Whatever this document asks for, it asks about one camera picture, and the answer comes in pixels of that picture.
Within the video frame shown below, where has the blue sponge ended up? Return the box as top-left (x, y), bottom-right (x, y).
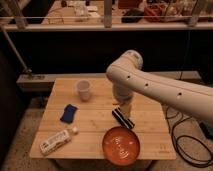
top-left (60, 104), bottom-right (77, 124)

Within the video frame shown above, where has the white plastic bottle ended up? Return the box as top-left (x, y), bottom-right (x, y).
top-left (39, 127), bottom-right (79, 156)

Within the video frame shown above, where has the wooden table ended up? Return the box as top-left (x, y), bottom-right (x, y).
top-left (30, 78), bottom-right (176, 160)

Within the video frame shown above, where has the orange ribbed plate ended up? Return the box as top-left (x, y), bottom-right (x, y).
top-left (102, 126), bottom-right (140, 166)

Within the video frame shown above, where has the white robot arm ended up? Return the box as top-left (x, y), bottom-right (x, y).
top-left (106, 50), bottom-right (213, 126)

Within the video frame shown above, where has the grey metal ledge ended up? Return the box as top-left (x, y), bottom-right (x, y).
top-left (16, 70), bottom-right (203, 93)

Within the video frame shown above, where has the black cable on floor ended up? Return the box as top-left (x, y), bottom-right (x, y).
top-left (165, 105), bottom-right (213, 169)

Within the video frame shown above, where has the metal railing frame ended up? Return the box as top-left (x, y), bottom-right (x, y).
top-left (0, 0), bottom-right (213, 31)

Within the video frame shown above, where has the white plastic cup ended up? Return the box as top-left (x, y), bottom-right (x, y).
top-left (76, 80), bottom-right (91, 101)

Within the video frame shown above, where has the diagonal metal pole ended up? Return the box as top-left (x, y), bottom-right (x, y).
top-left (1, 26), bottom-right (32, 76)

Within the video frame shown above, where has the black striped rectangular box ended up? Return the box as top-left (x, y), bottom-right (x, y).
top-left (112, 108), bottom-right (135, 129)

